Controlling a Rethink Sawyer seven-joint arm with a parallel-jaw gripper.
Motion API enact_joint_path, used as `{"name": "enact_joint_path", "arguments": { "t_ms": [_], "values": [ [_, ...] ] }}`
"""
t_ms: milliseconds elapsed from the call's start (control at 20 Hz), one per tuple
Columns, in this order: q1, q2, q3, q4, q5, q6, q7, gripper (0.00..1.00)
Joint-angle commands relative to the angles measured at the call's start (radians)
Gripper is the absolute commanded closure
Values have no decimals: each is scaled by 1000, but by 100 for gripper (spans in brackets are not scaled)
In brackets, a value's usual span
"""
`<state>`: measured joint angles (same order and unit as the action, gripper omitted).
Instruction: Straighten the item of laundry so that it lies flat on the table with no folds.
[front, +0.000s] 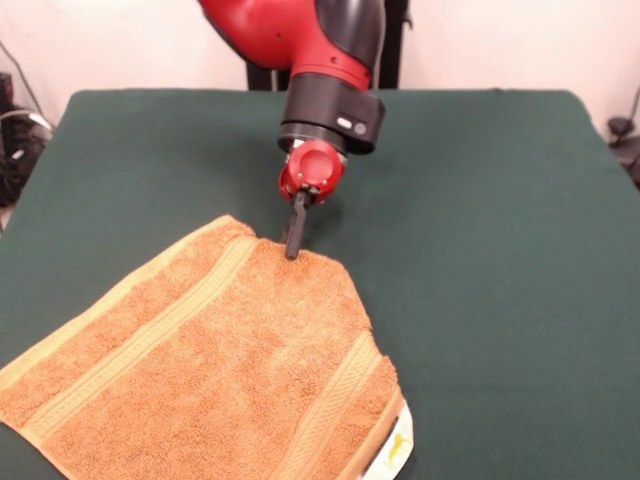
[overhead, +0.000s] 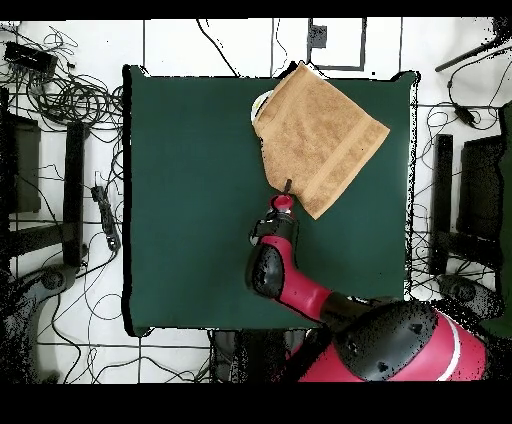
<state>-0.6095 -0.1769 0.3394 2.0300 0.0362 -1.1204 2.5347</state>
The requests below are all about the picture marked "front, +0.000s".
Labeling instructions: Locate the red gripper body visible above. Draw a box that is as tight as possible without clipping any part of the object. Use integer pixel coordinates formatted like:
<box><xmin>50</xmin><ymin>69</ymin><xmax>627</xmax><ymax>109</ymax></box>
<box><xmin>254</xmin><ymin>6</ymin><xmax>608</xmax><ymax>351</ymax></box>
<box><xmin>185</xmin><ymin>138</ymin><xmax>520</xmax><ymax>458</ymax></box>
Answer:
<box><xmin>277</xmin><ymin>139</ymin><xmax>348</xmax><ymax>207</ymax></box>

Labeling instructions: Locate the orange terry towel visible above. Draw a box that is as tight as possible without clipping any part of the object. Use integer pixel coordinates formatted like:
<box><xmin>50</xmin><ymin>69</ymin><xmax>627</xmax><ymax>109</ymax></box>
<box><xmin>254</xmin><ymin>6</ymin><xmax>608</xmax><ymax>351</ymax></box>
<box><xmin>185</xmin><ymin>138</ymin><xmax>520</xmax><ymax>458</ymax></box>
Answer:
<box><xmin>0</xmin><ymin>213</ymin><xmax>415</xmax><ymax>480</ymax></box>

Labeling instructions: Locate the dark green table cloth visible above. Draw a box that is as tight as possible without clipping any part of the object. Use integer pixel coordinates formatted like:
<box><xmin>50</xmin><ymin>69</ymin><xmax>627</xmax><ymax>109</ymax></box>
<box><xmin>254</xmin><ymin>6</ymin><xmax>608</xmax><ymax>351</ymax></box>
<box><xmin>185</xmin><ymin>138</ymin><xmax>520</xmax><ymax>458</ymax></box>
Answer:
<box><xmin>0</xmin><ymin>88</ymin><xmax>640</xmax><ymax>480</ymax></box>

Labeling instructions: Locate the small black adapter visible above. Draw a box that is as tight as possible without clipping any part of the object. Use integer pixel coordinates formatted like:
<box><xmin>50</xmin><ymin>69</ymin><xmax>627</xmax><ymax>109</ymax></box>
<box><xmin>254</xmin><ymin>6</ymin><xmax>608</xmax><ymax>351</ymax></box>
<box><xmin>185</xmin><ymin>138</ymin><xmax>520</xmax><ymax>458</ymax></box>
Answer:
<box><xmin>607</xmin><ymin>115</ymin><xmax>632</xmax><ymax>146</ymax></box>

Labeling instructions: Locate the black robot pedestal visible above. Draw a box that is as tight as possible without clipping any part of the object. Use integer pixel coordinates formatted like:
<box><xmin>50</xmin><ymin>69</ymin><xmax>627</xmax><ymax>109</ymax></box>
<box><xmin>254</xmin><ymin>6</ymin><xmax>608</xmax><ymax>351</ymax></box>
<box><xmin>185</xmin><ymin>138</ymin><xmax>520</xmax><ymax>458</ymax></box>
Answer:
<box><xmin>243</xmin><ymin>0</ymin><xmax>416</xmax><ymax>92</ymax></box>

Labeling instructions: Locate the black cable bundle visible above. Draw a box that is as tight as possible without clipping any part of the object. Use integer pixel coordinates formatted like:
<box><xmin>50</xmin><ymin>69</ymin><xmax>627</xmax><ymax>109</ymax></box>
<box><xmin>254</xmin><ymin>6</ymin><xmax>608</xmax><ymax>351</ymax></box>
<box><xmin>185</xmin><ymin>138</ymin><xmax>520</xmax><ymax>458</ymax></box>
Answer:
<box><xmin>0</xmin><ymin>104</ymin><xmax>54</xmax><ymax>207</ymax></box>

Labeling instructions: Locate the thin grey cable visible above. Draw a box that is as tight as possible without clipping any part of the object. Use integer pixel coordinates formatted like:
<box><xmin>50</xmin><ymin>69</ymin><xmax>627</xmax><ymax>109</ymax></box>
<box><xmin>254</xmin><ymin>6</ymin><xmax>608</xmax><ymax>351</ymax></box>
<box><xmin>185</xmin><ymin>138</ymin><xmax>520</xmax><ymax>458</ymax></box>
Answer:
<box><xmin>0</xmin><ymin>40</ymin><xmax>44</xmax><ymax>119</ymax></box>

